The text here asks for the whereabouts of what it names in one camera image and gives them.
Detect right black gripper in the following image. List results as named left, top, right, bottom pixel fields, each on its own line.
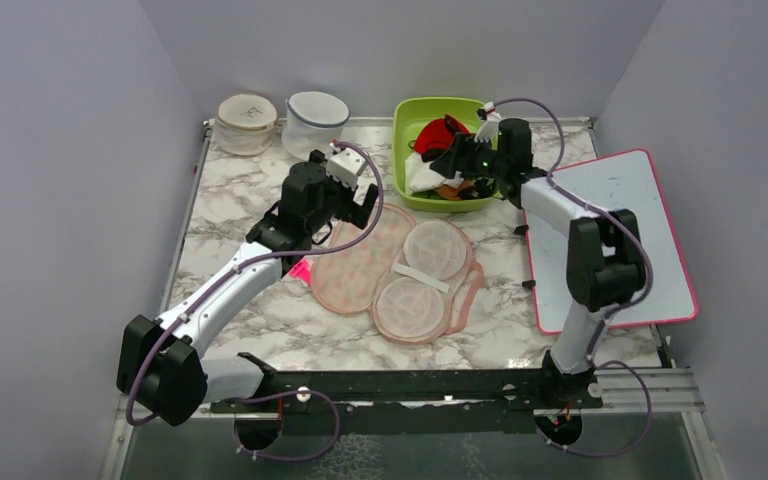
left=428, top=133, right=506, bottom=182

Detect red and black bra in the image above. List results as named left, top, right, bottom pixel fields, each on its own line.
left=411, top=114, right=470, bottom=163

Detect floral mesh laundry bag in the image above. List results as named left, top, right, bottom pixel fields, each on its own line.
left=309, top=204, right=484, bottom=344

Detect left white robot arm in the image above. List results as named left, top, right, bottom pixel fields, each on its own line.
left=115, top=141, right=384, bottom=426

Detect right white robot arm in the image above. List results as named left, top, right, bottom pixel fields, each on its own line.
left=422, top=116, right=651, bottom=407

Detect beige round laundry bag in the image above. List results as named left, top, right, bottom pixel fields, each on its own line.
left=213, top=93, right=278, bottom=156

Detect orange and black items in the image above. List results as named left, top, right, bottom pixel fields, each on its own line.
left=415, top=179, right=497, bottom=201

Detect green plastic bin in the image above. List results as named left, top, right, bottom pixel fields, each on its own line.
left=391, top=96, right=496, bottom=213

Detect pink plastic clip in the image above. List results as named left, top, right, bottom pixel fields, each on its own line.
left=288, top=259, right=311, bottom=286

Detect crumpled white cloth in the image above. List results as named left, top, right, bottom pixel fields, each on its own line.
left=404, top=152, right=463, bottom=195

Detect pink framed whiteboard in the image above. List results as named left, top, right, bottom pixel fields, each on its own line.
left=522, top=149, right=698, bottom=334

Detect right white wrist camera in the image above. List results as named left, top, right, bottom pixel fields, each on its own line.
left=474, top=102, right=502, bottom=143

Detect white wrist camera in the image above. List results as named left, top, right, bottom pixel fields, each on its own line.
left=474, top=102, right=502, bottom=143
left=325, top=143, right=367, bottom=191

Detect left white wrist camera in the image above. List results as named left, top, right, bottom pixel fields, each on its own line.
left=325, top=143, right=367, bottom=191

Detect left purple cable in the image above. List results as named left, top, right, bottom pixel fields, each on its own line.
left=125, top=139, right=385, bottom=464

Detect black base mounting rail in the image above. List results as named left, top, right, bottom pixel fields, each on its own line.
left=210, top=368, right=603, bottom=436

